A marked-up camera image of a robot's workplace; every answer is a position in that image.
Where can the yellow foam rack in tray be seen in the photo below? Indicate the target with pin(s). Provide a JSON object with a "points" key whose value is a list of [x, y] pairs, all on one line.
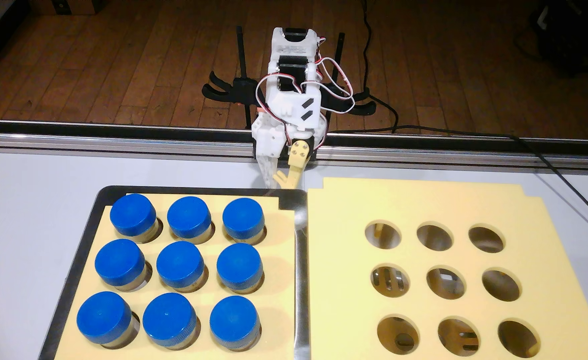
{"points": [[274, 300]]}

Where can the dark bulky object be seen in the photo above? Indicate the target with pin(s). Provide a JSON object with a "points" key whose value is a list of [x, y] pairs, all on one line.
{"points": [[574, 35]]}

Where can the black bar clamp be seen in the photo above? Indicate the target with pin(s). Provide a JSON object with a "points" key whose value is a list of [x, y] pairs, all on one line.
{"points": [[244, 90], [361, 106]]}

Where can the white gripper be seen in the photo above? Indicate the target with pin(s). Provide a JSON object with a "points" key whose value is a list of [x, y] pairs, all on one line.
{"points": [[299, 149]]}

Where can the blue capped test tube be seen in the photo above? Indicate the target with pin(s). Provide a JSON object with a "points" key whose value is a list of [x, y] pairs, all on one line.
{"points": [[133, 215], [234, 321], [120, 262], [189, 217], [169, 320], [243, 218], [239, 266], [180, 264], [104, 317]]}

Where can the large yellow foam rack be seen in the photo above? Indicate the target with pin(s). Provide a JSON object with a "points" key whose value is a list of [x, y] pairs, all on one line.
{"points": [[339, 280]]}

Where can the aluminium table edge rail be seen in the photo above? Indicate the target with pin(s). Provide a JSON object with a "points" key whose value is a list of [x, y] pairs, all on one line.
{"points": [[49, 142]]}

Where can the black metal tray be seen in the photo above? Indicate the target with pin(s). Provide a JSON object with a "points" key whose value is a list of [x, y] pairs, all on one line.
{"points": [[301, 280]]}

